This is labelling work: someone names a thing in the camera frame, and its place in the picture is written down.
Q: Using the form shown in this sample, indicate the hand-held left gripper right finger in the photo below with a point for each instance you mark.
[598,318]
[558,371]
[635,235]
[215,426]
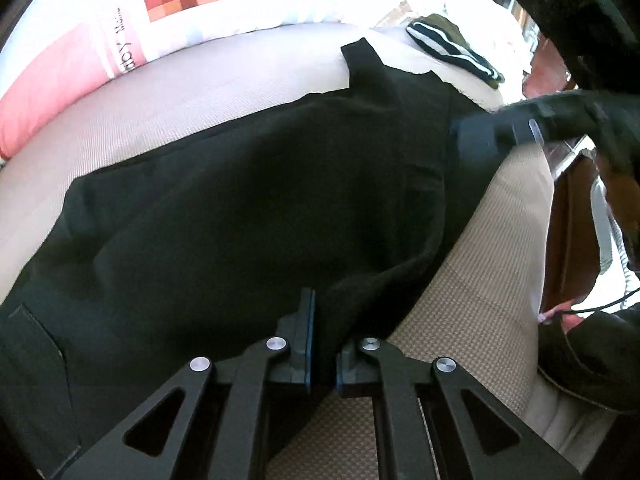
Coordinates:
[344,377]

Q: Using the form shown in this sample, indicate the dark cloth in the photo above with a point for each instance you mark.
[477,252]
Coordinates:
[592,360]

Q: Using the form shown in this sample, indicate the pink checkered bolster pillow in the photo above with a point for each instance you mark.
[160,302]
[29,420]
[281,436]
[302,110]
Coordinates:
[100,35]

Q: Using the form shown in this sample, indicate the white ribbed object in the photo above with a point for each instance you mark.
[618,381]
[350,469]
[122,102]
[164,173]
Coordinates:
[607,230]

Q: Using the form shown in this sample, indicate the dark striped garment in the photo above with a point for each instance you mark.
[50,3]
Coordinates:
[450,47]

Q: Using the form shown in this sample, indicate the beige woven bed mat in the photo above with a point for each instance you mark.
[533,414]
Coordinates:
[480,285]

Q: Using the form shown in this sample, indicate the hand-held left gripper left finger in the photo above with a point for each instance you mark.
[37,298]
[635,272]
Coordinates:
[306,345]

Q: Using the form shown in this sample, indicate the black pants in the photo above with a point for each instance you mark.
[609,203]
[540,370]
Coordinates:
[240,195]

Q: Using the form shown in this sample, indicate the wooden bed frame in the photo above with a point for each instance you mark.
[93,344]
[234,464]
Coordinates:
[570,240]

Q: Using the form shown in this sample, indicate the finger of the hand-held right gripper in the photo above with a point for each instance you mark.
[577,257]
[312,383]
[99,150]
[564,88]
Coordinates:
[505,127]

